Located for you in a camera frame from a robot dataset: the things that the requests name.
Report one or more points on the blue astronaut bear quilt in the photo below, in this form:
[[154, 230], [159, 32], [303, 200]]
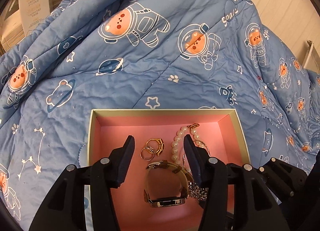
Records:
[[152, 55]]

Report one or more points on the green box pink lining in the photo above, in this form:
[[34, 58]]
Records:
[[154, 131]]

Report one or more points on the rose gold wristwatch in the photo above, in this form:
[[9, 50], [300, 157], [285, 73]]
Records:
[[166, 184]]

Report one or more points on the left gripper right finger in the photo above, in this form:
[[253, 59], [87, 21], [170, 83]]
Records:
[[211, 173]]

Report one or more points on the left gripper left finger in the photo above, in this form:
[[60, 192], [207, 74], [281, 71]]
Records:
[[107, 173]]

